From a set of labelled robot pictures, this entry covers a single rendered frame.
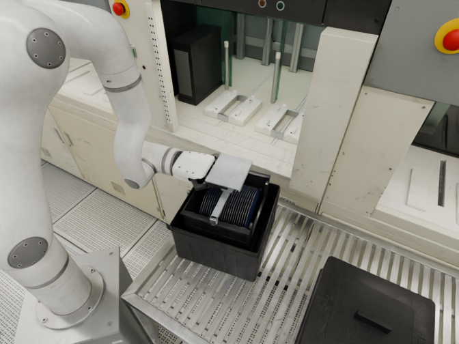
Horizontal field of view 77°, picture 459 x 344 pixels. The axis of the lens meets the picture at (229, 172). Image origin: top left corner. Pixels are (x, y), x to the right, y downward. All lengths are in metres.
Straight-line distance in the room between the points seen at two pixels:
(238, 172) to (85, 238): 1.53
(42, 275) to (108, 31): 0.57
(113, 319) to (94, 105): 1.07
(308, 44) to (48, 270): 1.60
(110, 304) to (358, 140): 0.88
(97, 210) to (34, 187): 1.61
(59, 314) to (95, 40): 0.75
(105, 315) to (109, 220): 1.26
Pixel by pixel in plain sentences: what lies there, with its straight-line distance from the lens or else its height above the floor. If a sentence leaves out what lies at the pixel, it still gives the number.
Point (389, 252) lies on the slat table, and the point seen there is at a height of 0.76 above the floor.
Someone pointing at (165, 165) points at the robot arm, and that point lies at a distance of 0.84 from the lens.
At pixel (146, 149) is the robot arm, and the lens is 0.87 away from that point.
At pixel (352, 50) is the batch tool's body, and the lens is 0.77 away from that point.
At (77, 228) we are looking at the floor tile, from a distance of 2.23.
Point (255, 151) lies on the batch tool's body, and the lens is 1.19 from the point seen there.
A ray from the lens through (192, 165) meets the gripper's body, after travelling 0.82.
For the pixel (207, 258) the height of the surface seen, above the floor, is 0.82.
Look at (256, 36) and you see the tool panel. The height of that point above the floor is 1.01.
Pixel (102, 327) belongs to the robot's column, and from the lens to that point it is 0.98.
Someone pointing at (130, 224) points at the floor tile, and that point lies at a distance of 2.11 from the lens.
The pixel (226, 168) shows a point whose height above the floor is 1.08.
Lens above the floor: 1.64
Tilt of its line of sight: 44 degrees down
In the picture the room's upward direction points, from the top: straight up
